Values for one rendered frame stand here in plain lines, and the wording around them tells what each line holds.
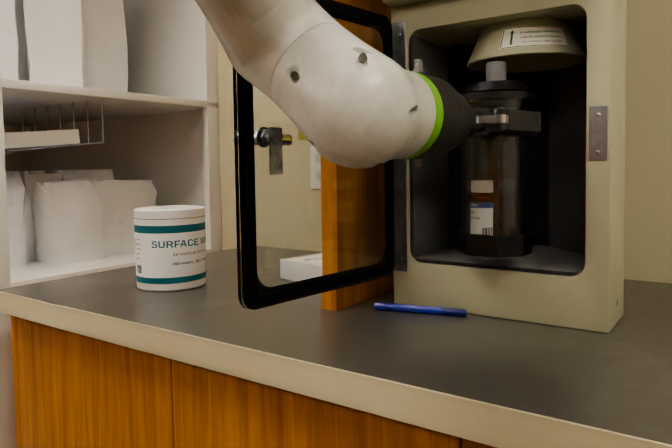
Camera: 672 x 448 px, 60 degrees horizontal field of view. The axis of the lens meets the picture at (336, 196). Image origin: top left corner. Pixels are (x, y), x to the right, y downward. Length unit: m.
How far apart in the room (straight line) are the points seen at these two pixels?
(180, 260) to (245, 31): 0.64
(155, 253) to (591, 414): 0.77
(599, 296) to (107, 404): 0.77
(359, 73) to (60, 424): 0.90
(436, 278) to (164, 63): 1.33
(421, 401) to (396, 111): 0.29
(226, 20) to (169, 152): 1.45
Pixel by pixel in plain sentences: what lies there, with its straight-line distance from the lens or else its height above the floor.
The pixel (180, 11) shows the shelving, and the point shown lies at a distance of 1.97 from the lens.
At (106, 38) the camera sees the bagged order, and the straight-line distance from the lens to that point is 1.87.
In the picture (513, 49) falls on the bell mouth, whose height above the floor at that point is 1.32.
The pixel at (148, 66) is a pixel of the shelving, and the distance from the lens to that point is 2.06.
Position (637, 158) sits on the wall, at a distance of 1.26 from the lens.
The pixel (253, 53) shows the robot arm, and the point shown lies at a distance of 0.57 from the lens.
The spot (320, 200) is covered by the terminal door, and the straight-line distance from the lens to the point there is 0.79.
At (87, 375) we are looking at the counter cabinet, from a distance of 1.11.
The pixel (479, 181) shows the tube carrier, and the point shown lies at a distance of 0.82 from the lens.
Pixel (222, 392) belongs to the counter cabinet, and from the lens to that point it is 0.85.
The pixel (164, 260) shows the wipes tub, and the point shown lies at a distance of 1.10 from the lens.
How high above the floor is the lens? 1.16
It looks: 3 degrees down
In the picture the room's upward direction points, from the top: 1 degrees counter-clockwise
